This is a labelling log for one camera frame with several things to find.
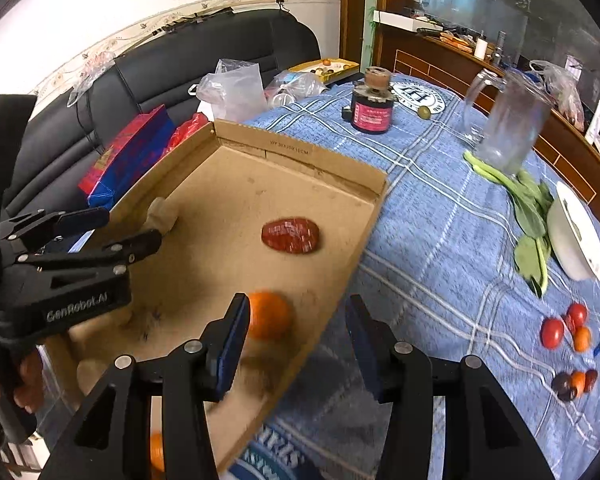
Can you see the green leafy vegetable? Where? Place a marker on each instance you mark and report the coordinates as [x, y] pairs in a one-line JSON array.
[[530, 210]]

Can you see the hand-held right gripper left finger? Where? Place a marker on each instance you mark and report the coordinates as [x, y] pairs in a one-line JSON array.
[[232, 352]]

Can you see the white cup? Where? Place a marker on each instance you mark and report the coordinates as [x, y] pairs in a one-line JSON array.
[[480, 48]]

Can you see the small green olive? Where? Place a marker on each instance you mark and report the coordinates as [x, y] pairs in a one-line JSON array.
[[423, 112]]

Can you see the wooden cabinet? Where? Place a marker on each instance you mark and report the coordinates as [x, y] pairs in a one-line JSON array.
[[430, 62]]

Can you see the clear bag with blue packet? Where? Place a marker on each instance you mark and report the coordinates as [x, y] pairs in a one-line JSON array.
[[297, 85]]

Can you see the glass panel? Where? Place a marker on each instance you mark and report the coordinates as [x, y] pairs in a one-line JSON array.
[[480, 0]]

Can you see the orange tangerine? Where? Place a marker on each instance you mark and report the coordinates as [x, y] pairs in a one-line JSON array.
[[272, 315]]

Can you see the blue plaid tablecloth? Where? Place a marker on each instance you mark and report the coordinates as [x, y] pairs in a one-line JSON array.
[[430, 260]]

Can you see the small red jujube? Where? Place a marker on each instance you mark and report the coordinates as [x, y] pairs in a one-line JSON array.
[[591, 381]]

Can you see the shallow cardboard box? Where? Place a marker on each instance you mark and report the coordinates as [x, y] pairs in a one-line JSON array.
[[230, 260]]

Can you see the black leather sofa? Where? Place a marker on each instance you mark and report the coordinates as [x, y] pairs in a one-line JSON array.
[[180, 75]]

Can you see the person's left hand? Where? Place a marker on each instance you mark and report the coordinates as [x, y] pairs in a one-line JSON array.
[[30, 380]]

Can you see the red tomato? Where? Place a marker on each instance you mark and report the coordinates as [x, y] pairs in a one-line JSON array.
[[552, 332], [576, 314]]

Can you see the red and blue gift box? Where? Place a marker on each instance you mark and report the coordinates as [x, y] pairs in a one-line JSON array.
[[130, 155]]

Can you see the white and blue carton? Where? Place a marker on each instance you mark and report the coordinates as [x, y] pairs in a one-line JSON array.
[[597, 120]]

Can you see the black jar with red label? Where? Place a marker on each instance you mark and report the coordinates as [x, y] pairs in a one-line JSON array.
[[372, 110]]

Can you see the yellow tray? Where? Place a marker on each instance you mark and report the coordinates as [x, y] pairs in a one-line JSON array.
[[325, 66]]

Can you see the dark red jujube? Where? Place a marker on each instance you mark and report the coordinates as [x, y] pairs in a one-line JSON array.
[[290, 235]]

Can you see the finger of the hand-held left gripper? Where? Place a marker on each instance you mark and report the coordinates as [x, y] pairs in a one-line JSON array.
[[140, 245], [85, 219]]

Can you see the red plastic packet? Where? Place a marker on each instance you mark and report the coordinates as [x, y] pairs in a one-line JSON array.
[[187, 132]]

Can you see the small orange kumquat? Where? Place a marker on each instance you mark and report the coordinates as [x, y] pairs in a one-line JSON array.
[[578, 382], [582, 339]]

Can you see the glass pitcher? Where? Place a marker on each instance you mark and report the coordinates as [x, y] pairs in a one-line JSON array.
[[507, 120]]

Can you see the pale root chunk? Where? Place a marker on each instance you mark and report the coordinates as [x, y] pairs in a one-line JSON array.
[[161, 215]]

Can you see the crumpled clear plastic bag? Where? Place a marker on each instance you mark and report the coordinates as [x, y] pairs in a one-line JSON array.
[[560, 85]]

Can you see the green bamboo wall decoration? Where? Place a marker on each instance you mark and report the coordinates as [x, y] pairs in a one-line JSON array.
[[370, 10]]

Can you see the white plastic bag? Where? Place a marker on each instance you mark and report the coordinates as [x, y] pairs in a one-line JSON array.
[[232, 87]]

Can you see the white bowl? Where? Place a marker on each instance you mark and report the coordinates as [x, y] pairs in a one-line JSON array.
[[577, 232]]

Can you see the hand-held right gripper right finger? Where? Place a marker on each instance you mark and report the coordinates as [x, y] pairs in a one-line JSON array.
[[370, 352]]

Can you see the flat white box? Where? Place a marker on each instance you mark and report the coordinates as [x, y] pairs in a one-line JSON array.
[[395, 19]]

